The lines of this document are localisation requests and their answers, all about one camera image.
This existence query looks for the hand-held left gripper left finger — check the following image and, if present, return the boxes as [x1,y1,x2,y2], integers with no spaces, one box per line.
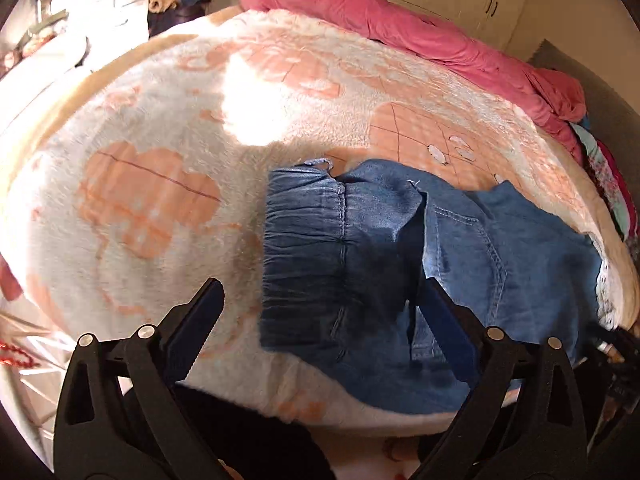
[52,277,236,480]

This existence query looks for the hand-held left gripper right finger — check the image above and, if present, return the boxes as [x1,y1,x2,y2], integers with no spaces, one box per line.
[415,277,588,480]

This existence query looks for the blue denim pants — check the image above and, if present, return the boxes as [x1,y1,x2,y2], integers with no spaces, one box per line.
[259,158,603,416]

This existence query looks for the colourful patterned cloth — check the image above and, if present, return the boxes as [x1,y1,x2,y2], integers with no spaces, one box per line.
[570,120,640,241]

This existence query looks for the white and orange fleece blanket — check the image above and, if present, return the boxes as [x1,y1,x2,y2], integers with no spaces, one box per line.
[0,7,631,436]

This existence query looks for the beige quilted bedsheet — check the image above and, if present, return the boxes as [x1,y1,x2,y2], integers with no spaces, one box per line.
[0,7,241,171]

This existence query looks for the grey headboard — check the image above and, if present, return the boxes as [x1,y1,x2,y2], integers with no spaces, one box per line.
[530,40,640,126]

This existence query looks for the pink duvet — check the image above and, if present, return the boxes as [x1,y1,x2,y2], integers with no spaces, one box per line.
[239,0,588,161]

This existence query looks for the white desk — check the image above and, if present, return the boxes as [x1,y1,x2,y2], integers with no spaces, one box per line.
[0,5,93,81]

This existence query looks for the white drawer cabinet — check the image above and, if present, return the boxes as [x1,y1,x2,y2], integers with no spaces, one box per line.
[50,0,151,41]

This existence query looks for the white wire rack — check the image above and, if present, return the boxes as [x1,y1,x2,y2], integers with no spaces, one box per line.
[0,310,81,441]

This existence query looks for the red bead string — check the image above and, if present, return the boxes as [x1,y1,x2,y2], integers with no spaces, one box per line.
[0,342,38,368]

